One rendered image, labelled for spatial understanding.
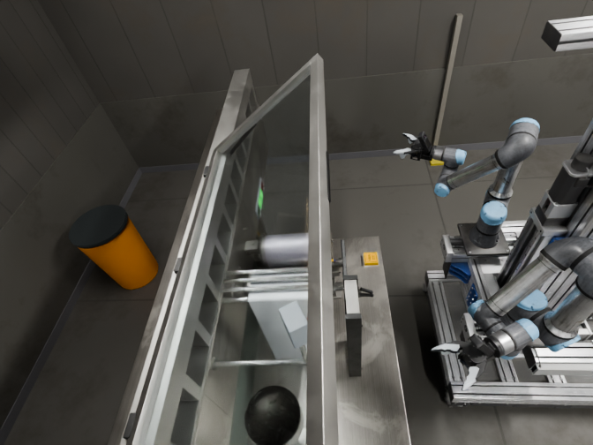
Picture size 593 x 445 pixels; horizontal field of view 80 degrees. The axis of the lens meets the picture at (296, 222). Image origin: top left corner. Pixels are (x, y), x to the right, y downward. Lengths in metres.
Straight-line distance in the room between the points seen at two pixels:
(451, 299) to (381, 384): 1.17
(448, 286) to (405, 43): 1.97
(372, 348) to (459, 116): 2.68
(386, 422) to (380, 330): 0.37
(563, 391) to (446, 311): 0.70
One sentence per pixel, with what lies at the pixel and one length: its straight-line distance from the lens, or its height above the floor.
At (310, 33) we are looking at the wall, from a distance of 3.29.
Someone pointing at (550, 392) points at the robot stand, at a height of 0.23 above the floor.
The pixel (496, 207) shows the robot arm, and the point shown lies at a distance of 2.07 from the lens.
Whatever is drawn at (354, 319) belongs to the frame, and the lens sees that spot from 1.16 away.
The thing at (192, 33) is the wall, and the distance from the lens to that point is 3.46.
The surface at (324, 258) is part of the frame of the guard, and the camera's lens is 0.61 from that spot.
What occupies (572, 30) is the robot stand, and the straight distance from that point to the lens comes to 1.25.
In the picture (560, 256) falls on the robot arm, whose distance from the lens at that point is 1.48.
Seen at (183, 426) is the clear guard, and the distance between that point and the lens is 0.79.
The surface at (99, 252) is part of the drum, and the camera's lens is 3.02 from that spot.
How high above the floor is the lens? 2.48
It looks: 48 degrees down
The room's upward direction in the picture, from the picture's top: 12 degrees counter-clockwise
